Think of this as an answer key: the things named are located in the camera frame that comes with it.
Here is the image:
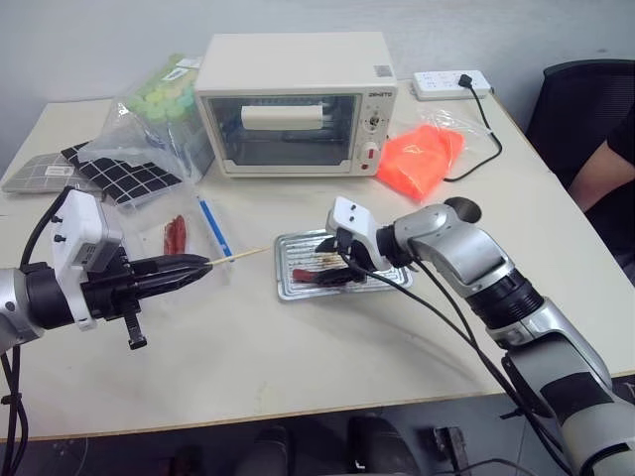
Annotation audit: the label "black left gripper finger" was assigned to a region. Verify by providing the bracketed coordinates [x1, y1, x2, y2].
[132, 264, 213, 300]
[129, 254, 209, 277]

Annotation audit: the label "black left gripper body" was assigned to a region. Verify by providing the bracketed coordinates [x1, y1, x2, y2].
[81, 254, 150, 351]

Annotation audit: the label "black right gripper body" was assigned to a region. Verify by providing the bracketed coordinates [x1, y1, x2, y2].
[334, 227, 378, 274]

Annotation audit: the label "red sausage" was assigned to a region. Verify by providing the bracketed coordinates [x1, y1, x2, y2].
[292, 267, 348, 287]

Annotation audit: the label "wooden skewer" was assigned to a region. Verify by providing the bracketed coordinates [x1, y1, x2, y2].
[205, 246, 272, 268]

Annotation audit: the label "silver metal baking tray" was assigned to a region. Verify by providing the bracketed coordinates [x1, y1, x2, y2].
[272, 228, 415, 303]

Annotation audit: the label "red sausages in clear bag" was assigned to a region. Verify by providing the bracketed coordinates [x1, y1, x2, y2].
[118, 187, 219, 264]

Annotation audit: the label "blue white pen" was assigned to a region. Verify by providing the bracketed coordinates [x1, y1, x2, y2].
[194, 193, 235, 288]

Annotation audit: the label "black white checkered mat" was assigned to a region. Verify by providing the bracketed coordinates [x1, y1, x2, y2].
[60, 140, 185, 208]

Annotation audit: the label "orange cloth in plastic bag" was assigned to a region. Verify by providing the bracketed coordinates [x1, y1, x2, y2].
[374, 109, 492, 204]

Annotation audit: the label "grey adhesive pad sheet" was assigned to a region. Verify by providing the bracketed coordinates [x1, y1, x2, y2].
[1, 152, 103, 196]

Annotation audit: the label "bag of green cups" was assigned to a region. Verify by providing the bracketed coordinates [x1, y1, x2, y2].
[78, 53, 217, 185]

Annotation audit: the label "cream toaster oven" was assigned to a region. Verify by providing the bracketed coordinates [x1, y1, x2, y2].
[192, 32, 399, 179]

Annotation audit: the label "white power strip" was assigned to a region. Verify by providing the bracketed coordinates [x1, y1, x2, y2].
[412, 69, 493, 102]

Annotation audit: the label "small black block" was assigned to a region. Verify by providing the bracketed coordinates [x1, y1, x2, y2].
[430, 424, 471, 471]

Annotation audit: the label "black office chair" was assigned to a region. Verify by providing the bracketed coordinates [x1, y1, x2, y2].
[524, 58, 635, 200]

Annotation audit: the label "person in black clothes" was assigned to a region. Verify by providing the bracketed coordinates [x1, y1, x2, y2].
[569, 112, 635, 290]

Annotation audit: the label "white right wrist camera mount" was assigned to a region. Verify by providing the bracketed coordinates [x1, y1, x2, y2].
[324, 195, 394, 273]

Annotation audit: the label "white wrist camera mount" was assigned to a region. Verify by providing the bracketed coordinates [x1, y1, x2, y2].
[49, 189, 123, 332]
[324, 195, 394, 273]

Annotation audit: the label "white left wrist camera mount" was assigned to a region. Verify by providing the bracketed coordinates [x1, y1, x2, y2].
[49, 189, 123, 332]

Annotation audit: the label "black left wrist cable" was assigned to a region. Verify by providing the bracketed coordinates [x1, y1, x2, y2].
[19, 186, 76, 273]

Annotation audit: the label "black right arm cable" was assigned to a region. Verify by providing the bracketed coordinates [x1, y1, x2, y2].
[345, 255, 572, 476]

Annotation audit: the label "black cable bundle with tie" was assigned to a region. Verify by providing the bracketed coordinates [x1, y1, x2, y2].
[0, 341, 32, 476]

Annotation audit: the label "black power plug cable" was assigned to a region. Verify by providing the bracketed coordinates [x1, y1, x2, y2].
[443, 73, 504, 182]

